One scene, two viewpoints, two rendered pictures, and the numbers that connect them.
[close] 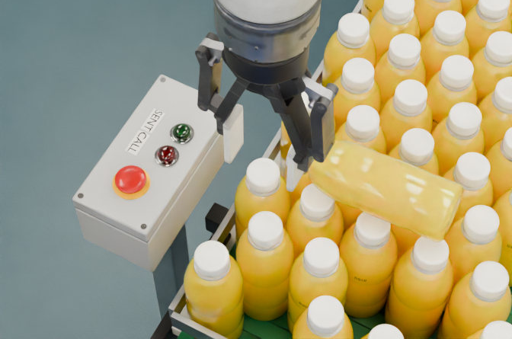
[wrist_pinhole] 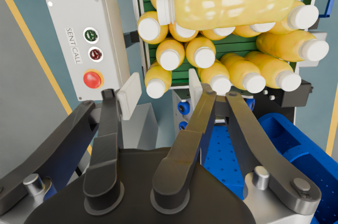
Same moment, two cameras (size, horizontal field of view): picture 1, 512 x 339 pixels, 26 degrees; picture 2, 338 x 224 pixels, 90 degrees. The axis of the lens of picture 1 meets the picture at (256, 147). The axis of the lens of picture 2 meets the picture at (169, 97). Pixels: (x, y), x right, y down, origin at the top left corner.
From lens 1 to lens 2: 101 cm
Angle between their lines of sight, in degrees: 53
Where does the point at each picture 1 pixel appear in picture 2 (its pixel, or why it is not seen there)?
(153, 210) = (114, 86)
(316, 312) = (217, 89)
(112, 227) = not seen: hidden behind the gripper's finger
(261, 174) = (148, 31)
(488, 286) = (306, 25)
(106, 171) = (78, 79)
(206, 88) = (80, 152)
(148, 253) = not seen: hidden behind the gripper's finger
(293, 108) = (203, 156)
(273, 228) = (174, 60)
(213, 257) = (156, 90)
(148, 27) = not seen: outside the picture
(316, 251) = (202, 59)
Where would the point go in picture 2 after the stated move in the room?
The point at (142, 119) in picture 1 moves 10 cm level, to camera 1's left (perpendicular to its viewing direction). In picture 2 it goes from (66, 40) to (32, 67)
